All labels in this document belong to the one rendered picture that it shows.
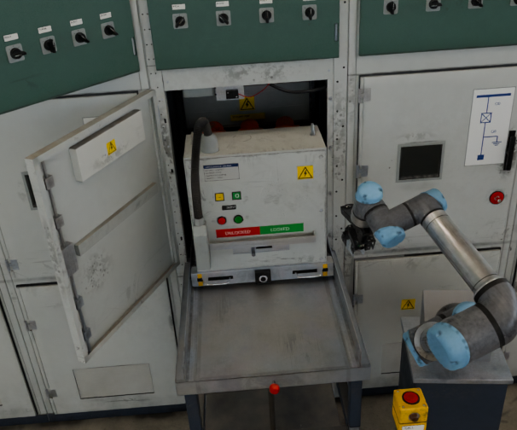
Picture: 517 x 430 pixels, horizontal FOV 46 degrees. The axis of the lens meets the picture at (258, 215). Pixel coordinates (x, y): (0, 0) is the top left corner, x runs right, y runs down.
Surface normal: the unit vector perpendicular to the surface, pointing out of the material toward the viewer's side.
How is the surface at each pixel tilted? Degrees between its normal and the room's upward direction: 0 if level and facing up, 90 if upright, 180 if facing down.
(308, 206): 90
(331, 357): 0
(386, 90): 90
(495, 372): 0
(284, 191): 90
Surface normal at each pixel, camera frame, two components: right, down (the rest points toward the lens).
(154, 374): 0.06, 0.49
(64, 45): 0.73, 0.30
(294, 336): -0.05, -0.87
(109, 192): 0.92, 0.15
